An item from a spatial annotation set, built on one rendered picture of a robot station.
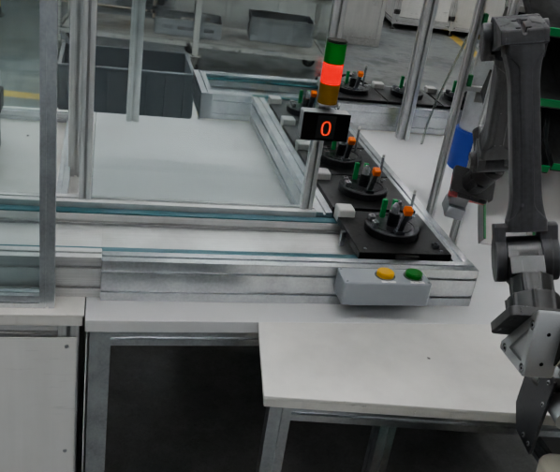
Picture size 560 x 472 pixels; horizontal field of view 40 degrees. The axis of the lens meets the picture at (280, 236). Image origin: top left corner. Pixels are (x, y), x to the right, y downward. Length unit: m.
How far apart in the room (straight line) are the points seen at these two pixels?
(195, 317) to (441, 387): 0.54
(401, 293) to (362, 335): 0.14
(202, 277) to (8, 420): 0.54
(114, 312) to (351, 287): 0.52
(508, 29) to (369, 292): 0.70
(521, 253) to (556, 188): 0.85
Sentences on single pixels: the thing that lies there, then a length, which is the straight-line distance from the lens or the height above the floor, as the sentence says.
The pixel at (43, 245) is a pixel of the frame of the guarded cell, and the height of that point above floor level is 1.01.
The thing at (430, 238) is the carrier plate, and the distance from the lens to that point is 1.99.
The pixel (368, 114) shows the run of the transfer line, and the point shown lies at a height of 0.92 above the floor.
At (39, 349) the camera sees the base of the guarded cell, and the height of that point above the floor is 0.77.
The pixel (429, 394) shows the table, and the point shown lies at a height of 0.86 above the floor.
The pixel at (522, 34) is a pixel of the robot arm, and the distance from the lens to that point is 1.31.
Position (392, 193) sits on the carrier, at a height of 0.97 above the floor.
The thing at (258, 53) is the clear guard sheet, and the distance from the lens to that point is 1.89.
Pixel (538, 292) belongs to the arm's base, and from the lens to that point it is 1.26.
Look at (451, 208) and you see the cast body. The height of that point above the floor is 1.08.
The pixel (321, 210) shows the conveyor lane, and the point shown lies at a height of 0.96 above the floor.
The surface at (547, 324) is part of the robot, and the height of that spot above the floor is 1.21.
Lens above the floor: 1.77
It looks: 26 degrees down
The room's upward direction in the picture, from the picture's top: 9 degrees clockwise
